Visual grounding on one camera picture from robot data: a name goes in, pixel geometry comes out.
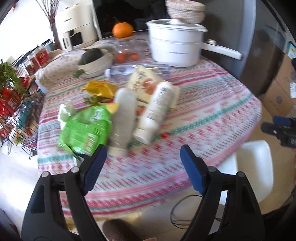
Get cream bread snack bag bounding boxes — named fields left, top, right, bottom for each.
left=126, top=65, right=180, bottom=109

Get white plastic chair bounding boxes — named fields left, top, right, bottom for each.
left=218, top=140, right=273, bottom=202

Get green snack bag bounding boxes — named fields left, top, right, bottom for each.
left=58, top=102, right=119, bottom=156

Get grey refrigerator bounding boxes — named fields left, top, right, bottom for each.
left=202, top=1, right=295, bottom=96

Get crumpled white tissue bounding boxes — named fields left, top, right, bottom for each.
left=57, top=101, right=78, bottom=129

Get grey-white plastic bottle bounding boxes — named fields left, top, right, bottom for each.
left=108, top=88, right=137, bottom=158

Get green vegetable scrap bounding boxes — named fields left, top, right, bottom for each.
left=83, top=95, right=104, bottom=106

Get white labelled plastic bottle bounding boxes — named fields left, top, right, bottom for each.
left=132, top=82, right=174, bottom=145

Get patterned striped tablecloth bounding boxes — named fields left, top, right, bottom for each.
left=36, top=56, right=263, bottom=219

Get yellow crumpled wrapper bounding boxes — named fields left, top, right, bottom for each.
left=82, top=80, right=118, bottom=99

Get white electric cooking pot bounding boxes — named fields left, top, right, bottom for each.
left=146, top=18, right=242, bottom=67

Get green leafy vegetable bunch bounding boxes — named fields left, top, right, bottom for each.
left=0, top=62, right=26, bottom=94

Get small green pepper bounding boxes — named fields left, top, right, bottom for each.
left=73, top=69, right=85, bottom=78

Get woven white basket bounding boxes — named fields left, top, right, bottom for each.
left=166, top=0, right=206, bottom=24

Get clear plastic water bottle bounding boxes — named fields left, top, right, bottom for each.
left=104, top=63, right=170, bottom=77

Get red-labelled spice jar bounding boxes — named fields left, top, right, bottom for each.
left=34, top=46, right=51, bottom=68

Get stacked white bowls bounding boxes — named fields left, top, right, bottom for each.
left=78, top=49, right=113, bottom=78

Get dark green squash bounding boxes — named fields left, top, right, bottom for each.
left=78, top=48, right=103, bottom=65

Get clear glass jar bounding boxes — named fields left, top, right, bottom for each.
left=114, top=35, right=150, bottom=64

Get large orange fruit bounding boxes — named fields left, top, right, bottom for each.
left=112, top=22, right=133, bottom=39

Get cream air fryer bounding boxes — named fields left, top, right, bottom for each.
left=55, top=3, right=98, bottom=51

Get glass vase with twigs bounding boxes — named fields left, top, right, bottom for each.
left=36, top=0, right=62, bottom=49

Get black microwave oven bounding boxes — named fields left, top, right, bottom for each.
left=93, top=0, right=169, bottom=38

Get black cable on floor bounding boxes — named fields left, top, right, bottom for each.
left=169, top=194, right=223, bottom=230

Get black wire storage rack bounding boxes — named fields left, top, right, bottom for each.
left=1, top=39, right=53, bottom=157

